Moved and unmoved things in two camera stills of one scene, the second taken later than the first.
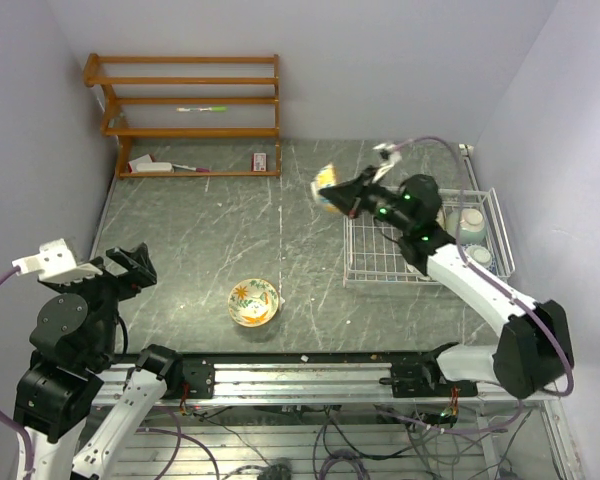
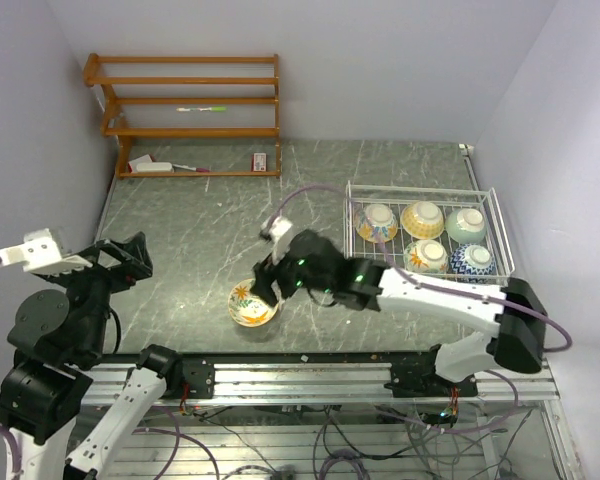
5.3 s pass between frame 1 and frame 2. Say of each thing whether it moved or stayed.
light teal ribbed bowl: stayed
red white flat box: stayed
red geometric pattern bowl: stayed
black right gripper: moved
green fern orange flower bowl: stayed
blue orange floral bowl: moved
